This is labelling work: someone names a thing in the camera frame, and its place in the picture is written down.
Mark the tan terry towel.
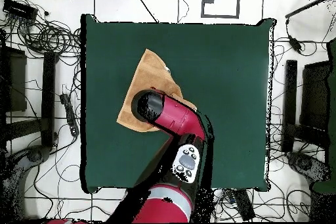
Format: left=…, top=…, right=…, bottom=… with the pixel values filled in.
left=115, top=48, right=198, bottom=133

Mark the black flat panel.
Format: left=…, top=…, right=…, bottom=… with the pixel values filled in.
left=299, top=60, right=331, bottom=130
left=0, top=46, right=28, bottom=113

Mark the dark green table cloth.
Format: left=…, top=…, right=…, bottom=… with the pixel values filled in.
left=80, top=13, right=276, bottom=192

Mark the black power strip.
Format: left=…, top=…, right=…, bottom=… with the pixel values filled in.
left=59, top=93, right=80, bottom=137

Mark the black oblong box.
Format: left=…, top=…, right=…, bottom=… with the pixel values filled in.
left=233, top=189, right=256, bottom=221

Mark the black tripod base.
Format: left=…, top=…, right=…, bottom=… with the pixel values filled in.
left=286, top=151, right=331, bottom=183
left=5, top=145, right=52, bottom=175

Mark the black power adapter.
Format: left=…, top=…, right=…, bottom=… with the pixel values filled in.
left=287, top=35, right=303, bottom=54

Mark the black pole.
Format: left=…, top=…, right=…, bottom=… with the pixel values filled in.
left=285, top=0, right=336, bottom=20

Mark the black electronics box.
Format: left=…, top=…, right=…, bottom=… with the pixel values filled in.
left=2, top=0, right=39, bottom=22

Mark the black stand frame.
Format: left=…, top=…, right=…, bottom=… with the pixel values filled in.
left=2, top=51, right=57, bottom=148
left=282, top=59, right=330, bottom=154

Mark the tangled black cable bundle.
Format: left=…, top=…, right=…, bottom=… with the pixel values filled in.
left=15, top=16, right=82, bottom=59

